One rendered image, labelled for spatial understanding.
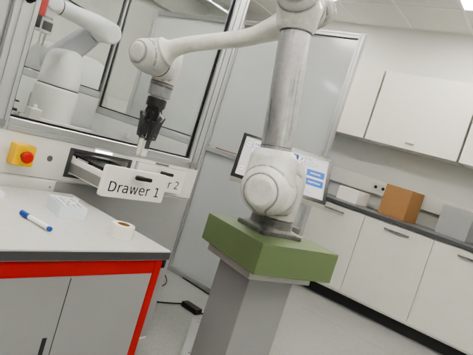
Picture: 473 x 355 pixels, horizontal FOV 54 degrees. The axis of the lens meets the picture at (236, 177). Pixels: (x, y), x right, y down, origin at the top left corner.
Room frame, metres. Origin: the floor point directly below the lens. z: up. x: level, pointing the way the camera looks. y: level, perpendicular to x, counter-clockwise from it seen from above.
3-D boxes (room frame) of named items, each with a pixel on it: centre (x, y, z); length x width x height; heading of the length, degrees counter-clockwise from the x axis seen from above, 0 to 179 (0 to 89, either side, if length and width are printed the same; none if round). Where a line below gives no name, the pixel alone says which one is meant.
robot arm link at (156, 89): (1.80, 0.38, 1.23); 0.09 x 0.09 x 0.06
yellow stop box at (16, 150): (1.56, 0.71, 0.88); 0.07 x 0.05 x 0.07; 142
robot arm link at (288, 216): (1.67, -0.16, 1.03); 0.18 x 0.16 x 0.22; 164
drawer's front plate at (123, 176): (1.69, 0.35, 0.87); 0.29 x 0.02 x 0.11; 142
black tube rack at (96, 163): (1.82, 0.50, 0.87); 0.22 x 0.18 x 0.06; 52
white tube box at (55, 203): (1.44, 0.48, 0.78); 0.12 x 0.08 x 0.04; 40
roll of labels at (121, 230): (1.37, 0.28, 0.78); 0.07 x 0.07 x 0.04
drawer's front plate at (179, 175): (2.08, 0.33, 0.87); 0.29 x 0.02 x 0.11; 142
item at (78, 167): (1.82, 0.51, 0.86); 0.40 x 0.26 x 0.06; 52
